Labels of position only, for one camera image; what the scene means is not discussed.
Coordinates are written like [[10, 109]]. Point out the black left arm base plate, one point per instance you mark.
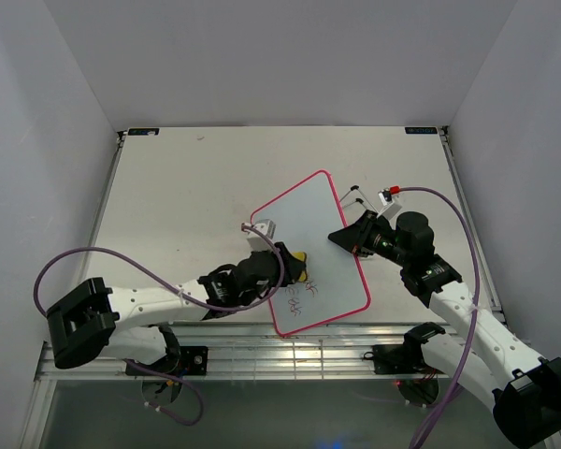
[[185, 360]]

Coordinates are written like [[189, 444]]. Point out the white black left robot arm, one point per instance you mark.
[[95, 319]]

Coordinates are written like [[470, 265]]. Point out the yellow black whiteboard eraser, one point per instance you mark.
[[299, 266]]

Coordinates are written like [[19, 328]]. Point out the wire whiteboard stand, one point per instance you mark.
[[349, 202]]

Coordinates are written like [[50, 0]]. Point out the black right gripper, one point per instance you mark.
[[354, 237]]

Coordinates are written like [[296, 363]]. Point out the blue left corner label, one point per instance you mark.
[[147, 132]]

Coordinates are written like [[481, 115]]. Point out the blue right corner label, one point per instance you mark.
[[421, 130]]

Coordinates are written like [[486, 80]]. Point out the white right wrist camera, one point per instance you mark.
[[389, 200]]

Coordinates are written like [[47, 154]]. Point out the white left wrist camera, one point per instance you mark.
[[259, 235]]

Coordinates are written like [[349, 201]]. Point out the pink framed whiteboard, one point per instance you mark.
[[336, 287]]

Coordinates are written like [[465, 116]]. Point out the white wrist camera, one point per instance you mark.
[[389, 200], [259, 235]]

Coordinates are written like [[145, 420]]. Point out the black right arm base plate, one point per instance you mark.
[[397, 359]]

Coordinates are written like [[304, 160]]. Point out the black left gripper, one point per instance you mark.
[[288, 276]]

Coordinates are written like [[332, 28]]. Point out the blue corner label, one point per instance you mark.
[[147, 132], [421, 130]]

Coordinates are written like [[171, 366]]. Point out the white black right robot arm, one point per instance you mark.
[[519, 386]]

